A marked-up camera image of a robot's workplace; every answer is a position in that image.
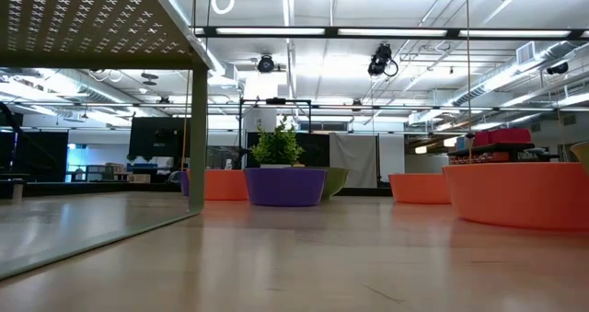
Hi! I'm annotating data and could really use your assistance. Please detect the orange plastic mini bowl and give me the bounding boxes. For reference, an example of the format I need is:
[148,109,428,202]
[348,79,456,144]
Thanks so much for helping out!
[442,161,589,233]
[203,168,250,202]
[387,172,452,206]

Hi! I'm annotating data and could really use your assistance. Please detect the small plant in white pot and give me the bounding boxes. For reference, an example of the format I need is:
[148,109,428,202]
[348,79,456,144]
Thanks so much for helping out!
[249,114,306,169]

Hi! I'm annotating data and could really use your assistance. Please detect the black panel behind plant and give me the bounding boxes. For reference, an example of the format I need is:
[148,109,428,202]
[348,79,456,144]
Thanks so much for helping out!
[246,132,330,168]

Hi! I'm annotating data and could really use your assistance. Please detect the grey hanging cloth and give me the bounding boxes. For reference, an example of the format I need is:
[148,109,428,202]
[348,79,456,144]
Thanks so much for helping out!
[329,133,379,189]

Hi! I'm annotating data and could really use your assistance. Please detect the black monitor panel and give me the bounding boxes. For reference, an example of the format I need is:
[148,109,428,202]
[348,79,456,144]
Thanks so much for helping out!
[127,116,191,161]

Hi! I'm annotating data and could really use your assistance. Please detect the blue storage crate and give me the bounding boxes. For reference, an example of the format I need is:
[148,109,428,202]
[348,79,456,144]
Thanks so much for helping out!
[126,162,160,175]

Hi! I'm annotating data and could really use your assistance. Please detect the black storage shelf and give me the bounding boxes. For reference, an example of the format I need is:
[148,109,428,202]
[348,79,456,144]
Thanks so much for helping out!
[448,141,560,166]

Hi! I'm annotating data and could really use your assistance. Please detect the red storage bins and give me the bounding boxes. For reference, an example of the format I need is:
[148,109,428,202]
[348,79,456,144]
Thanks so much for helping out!
[472,127,533,147]

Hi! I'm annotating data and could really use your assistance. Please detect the green perforated metal shelf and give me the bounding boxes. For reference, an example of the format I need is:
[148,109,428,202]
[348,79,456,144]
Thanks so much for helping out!
[0,0,217,281]

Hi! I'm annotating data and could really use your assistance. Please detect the black metal frame stand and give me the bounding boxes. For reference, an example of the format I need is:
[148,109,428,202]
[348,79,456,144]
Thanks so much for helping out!
[237,98,313,170]

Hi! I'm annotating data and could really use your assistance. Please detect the black round overhead camera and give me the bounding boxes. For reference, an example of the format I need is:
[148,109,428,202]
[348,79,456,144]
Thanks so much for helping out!
[256,53,276,75]

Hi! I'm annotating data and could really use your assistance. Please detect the black hanging device with cable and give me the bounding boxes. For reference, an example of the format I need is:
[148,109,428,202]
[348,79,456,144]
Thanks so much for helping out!
[366,42,399,78]

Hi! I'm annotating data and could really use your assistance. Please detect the white coiled cable ring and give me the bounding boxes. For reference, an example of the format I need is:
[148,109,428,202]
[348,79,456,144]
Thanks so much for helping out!
[210,0,236,16]

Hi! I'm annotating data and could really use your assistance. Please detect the thin brown hanging cord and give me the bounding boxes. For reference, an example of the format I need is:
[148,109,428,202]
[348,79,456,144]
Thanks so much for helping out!
[464,0,473,164]

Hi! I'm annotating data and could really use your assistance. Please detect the black aluminium table frame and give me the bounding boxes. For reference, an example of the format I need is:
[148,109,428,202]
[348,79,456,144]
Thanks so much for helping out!
[0,179,393,199]

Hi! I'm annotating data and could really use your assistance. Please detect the silver ceiling duct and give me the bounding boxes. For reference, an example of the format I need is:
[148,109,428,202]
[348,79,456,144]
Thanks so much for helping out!
[453,40,581,109]

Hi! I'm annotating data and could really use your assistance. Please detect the black partition wall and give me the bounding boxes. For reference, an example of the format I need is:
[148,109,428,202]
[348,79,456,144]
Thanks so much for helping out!
[0,130,70,183]

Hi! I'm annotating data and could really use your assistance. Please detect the small grey cylinder post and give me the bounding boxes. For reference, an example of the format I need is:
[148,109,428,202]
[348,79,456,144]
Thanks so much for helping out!
[11,178,25,205]

